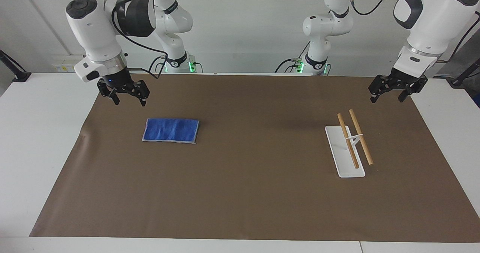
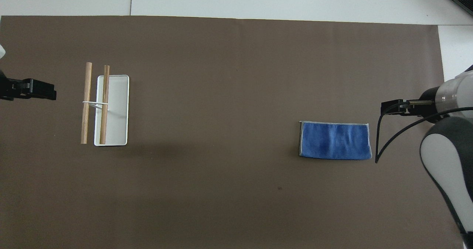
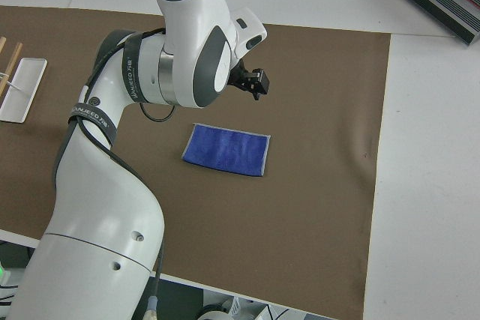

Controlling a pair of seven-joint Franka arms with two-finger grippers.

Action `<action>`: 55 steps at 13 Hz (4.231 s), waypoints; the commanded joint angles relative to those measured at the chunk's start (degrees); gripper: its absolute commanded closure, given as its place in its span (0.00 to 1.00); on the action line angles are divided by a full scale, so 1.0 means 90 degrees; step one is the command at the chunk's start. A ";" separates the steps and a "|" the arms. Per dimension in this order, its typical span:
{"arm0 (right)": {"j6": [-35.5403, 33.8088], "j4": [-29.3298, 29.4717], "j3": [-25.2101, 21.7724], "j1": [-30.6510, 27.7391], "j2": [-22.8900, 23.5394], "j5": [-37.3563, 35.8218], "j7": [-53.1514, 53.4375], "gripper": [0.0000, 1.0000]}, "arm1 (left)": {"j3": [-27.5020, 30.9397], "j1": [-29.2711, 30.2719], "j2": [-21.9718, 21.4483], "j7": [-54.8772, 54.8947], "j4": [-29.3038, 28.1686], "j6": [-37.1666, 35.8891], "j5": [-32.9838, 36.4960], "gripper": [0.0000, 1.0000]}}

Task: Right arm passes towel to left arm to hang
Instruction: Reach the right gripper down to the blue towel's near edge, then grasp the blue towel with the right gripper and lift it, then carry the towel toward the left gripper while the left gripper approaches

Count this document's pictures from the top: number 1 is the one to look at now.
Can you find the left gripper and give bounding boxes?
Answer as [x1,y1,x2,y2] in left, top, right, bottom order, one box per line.
[368,68,429,104]

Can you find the black stand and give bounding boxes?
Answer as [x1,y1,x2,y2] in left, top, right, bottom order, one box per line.
[446,57,480,88]
[0,49,32,83]

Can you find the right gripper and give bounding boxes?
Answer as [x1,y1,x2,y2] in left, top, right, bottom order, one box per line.
[97,68,151,107]

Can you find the white towel rack wooden bars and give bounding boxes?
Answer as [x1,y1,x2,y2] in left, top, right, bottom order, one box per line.
[324,108,375,179]

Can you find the white wall socket strip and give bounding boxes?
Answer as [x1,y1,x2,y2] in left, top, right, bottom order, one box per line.
[52,56,86,73]

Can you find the blue folded towel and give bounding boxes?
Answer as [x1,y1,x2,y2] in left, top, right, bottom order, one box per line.
[141,118,200,145]

